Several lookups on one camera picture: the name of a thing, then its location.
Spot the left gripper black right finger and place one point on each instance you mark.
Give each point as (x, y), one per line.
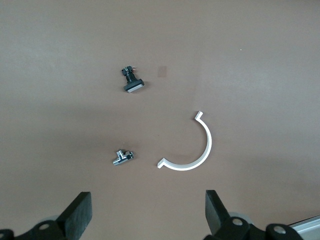
(215, 212)

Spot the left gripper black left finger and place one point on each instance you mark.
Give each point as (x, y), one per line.
(77, 212)

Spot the black square push button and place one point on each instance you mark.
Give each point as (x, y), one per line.
(133, 86)

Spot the small chrome metal fitting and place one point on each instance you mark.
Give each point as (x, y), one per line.
(122, 157)

